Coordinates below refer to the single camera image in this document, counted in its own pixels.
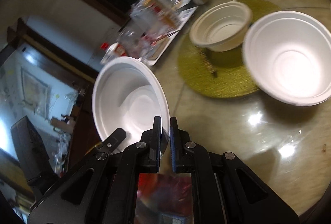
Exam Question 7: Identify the white foam bowl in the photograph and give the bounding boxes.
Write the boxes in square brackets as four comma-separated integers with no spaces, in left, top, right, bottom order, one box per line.
[92,57,170,153]
[242,11,330,107]

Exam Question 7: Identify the gold glitter round placemat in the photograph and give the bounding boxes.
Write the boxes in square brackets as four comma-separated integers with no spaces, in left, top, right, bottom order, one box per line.
[178,0,280,98]

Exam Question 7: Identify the red white liquor box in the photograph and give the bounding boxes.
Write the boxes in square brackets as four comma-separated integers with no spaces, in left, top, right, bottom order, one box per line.
[100,42,128,65]

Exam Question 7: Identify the cream ribbed plastic bowl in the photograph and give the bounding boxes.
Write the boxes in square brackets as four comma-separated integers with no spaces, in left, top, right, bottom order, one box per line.
[189,1,253,52]

